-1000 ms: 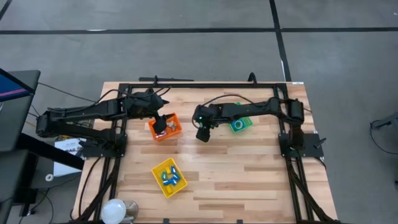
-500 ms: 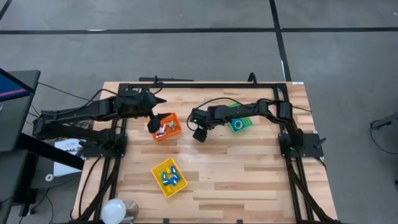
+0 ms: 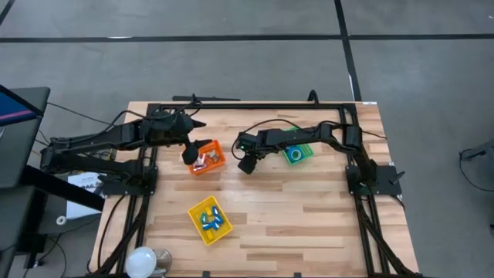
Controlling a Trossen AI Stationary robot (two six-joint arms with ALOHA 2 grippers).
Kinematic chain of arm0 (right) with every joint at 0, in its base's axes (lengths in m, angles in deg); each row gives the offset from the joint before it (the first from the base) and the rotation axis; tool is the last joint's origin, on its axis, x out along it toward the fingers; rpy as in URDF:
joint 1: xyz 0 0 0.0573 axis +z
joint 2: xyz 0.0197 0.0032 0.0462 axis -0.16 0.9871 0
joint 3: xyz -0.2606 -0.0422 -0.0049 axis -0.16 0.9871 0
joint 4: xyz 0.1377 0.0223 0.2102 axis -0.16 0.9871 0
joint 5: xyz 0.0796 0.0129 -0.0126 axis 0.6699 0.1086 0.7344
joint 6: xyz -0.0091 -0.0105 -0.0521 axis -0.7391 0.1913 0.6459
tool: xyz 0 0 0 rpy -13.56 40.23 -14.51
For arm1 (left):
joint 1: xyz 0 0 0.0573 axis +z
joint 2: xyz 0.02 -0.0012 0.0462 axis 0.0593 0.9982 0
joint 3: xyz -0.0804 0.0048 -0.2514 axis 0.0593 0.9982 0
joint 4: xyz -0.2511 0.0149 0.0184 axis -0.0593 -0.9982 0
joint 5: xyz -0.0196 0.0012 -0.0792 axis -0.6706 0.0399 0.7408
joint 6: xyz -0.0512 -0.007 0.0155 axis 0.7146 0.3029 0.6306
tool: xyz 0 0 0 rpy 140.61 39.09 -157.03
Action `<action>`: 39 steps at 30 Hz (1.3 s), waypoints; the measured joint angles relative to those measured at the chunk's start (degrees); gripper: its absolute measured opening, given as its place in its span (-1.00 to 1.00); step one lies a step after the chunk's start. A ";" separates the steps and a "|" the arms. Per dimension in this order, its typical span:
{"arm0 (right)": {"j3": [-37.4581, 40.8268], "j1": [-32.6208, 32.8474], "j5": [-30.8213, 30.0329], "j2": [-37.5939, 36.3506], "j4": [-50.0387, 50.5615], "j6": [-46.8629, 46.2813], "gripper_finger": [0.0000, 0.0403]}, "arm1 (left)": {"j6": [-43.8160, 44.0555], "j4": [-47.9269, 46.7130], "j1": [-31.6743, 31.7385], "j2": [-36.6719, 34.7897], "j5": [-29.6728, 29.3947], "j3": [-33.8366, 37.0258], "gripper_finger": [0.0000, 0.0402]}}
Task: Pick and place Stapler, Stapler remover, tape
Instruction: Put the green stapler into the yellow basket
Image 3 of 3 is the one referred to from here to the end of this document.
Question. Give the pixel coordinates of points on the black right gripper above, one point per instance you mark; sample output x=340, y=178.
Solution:
x=247, y=165

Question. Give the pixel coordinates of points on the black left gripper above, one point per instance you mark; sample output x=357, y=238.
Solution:
x=170, y=129

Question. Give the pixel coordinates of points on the lilac staple remover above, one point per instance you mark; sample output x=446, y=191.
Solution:
x=201, y=159

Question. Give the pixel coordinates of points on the cream staple remover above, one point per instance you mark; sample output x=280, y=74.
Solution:
x=213, y=156

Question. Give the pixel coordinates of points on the pink staple remover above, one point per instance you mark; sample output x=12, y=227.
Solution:
x=198, y=167

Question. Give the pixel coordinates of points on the blue tape roll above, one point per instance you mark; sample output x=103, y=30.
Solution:
x=291, y=153

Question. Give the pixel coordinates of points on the blue mini stapler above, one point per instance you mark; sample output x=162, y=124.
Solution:
x=210, y=227
x=215, y=210
x=218, y=220

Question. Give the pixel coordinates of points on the yellow mini stapler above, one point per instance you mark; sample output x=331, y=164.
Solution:
x=208, y=211

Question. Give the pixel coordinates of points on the green mini stapler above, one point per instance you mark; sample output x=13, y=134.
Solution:
x=202, y=218

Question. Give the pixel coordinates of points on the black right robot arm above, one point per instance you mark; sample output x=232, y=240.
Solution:
x=301, y=135

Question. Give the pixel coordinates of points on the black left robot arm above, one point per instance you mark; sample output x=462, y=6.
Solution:
x=96, y=139

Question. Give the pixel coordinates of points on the orange plastic basket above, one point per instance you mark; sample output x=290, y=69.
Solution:
x=220, y=164

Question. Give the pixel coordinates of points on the green plastic basket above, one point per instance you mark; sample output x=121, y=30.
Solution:
x=307, y=152

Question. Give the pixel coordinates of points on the yellow plastic basket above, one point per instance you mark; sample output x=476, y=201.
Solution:
x=225, y=231

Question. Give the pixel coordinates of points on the black clamp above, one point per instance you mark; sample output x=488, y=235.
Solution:
x=313, y=96

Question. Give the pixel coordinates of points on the silver metal disc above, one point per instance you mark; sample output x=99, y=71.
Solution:
x=164, y=256

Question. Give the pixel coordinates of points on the white printed booklet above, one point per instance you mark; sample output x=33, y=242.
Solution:
x=83, y=204

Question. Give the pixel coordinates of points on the white round lamp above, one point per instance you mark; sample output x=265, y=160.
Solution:
x=139, y=262

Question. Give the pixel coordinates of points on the black diagonal bar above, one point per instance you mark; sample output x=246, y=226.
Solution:
x=69, y=193

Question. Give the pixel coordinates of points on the blue screen monitor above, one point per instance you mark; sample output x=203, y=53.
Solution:
x=11, y=110

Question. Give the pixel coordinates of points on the black aluminium table frame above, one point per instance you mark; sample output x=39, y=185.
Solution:
x=251, y=105

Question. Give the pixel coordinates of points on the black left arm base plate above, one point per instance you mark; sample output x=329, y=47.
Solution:
x=116, y=189

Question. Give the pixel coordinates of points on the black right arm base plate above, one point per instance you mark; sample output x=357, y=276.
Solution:
x=386, y=185

